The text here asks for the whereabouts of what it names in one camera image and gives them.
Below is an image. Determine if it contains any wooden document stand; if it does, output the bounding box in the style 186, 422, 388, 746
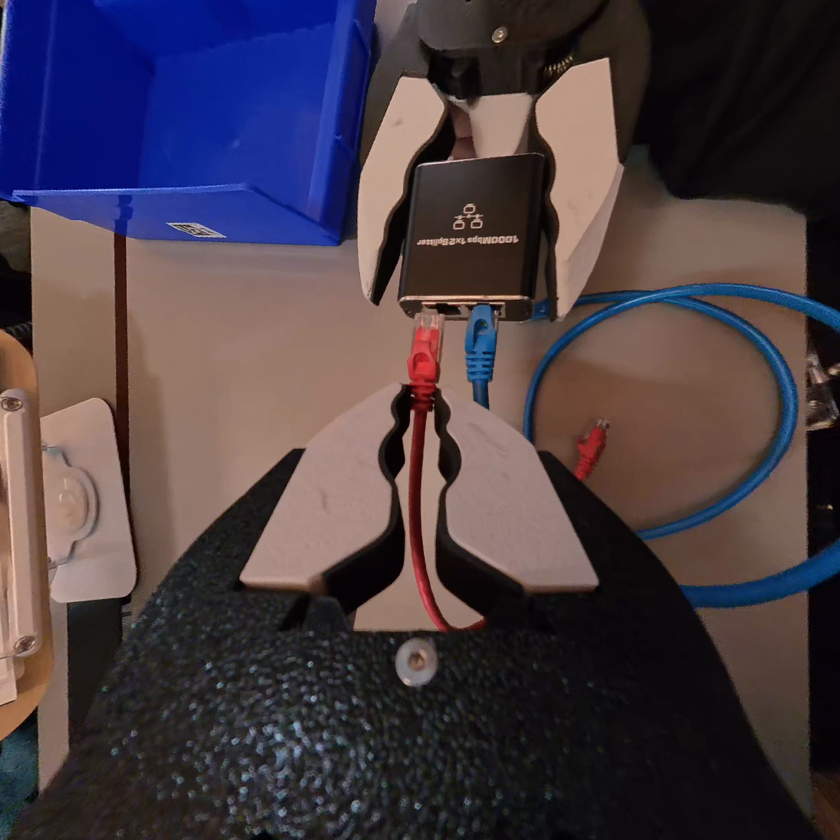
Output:
0, 328, 139, 746

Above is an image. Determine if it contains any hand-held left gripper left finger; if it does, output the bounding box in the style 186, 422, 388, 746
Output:
239, 382, 408, 616

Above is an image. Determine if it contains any black network splitter box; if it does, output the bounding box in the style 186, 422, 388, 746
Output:
397, 154, 550, 322

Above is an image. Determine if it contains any grey desk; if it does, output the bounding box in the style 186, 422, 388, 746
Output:
29, 154, 811, 798

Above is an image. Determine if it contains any red network cable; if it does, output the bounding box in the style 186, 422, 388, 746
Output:
407, 311, 613, 632

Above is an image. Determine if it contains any blue network cable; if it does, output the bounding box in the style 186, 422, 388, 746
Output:
463, 282, 840, 610

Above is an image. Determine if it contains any blue plastic bin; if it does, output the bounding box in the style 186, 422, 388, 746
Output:
0, 0, 378, 247

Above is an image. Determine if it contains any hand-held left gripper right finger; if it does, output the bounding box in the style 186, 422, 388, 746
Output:
436, 386, 599, 618

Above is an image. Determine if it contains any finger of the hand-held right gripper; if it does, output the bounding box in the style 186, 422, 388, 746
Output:
358, 74, 455, 308
533, 58, 626, 322

